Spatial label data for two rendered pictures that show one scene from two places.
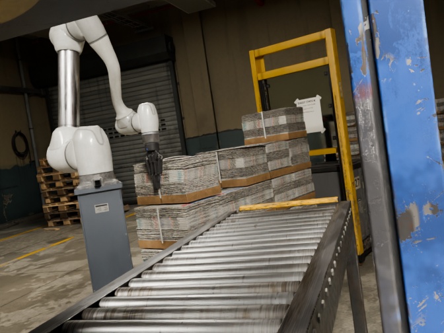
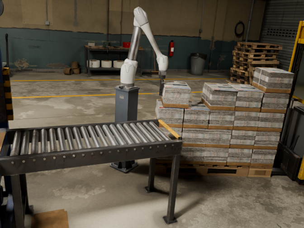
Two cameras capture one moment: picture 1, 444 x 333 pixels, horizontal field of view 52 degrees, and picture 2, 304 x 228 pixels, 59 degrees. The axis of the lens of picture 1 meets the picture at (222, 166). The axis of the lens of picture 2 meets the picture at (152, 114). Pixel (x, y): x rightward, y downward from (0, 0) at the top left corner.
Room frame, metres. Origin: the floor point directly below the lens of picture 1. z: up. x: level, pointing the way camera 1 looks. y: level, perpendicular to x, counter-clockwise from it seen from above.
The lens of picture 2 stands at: (0.30, -1.86, 1.71)
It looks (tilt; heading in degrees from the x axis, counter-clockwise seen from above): 19 degrees down; 48
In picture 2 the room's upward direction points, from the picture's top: 4 degrees clockwise
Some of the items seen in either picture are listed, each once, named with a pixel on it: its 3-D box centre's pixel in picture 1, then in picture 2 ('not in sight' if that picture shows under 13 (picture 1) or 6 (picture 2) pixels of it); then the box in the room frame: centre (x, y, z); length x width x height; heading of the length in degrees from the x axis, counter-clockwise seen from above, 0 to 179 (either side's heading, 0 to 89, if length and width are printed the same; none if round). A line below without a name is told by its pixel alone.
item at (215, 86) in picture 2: (231, 148); (220, 86); (2.92, -0.08, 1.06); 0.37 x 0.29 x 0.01; 54
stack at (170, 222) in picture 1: (232, 253); (201, 137); (2.82, 0.01, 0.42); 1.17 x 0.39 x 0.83; 143
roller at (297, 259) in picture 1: (229, 269); (78, 139); (1.20, 0.02, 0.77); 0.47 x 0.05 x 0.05; 71
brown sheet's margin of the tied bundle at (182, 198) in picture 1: (193, 193); (175, 103); (2.46, 0.17, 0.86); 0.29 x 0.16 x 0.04; 142
